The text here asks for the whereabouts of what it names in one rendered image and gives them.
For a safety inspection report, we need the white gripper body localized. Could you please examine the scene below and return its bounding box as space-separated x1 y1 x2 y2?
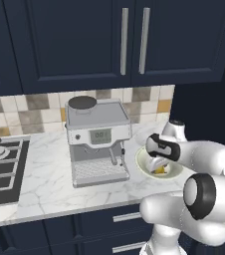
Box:
149 155 169 171

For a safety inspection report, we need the yellow pear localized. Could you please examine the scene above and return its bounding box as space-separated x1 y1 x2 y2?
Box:
153 165 171 175

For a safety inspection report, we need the pale cream bowl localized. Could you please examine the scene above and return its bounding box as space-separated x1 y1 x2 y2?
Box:
134 144 184 181

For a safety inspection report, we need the dark blue wide cupboard door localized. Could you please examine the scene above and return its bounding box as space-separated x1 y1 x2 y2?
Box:
2 0 136 96

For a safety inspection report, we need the dark blue base cupboard door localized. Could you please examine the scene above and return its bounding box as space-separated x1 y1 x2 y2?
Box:
0 214 81 255

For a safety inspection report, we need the silver espresso coffee machine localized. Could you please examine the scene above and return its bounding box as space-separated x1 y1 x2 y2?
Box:
64 96 133 189

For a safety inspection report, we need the dark blue tall cabinet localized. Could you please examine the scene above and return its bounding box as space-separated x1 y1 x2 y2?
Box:
168 19 225 152

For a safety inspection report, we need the dark blue drawer front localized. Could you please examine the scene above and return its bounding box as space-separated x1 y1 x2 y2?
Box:
73 202 153 241
79 228 154 255

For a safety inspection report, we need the black gas hob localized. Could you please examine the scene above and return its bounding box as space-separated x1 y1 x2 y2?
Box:
0 136 31 209

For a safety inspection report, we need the silver drawer handle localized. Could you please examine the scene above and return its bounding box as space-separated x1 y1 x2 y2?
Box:
112 241 148 255
112 211 142 223

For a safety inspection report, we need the silver cupboard door handle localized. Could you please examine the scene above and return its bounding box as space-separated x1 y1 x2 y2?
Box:
119 7 130 77
137 7 151 76

